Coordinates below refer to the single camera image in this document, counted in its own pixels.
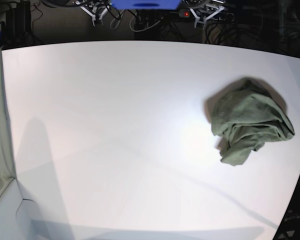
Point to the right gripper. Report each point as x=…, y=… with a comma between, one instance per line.
x=96, y=11

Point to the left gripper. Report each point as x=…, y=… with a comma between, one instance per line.
x=203, y=14

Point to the green t-shirt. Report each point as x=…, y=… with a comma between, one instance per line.
x=246, y=116

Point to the blue box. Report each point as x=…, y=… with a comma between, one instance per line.
x=145, y=4

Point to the black power strip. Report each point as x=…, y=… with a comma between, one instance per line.
x=223, y=16

